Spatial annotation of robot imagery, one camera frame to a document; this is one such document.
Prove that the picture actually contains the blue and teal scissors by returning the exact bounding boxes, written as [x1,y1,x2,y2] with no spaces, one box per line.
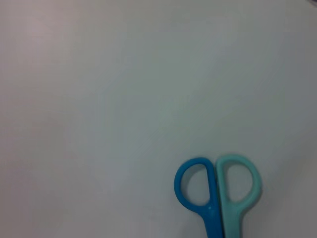
[174,153,263,238]

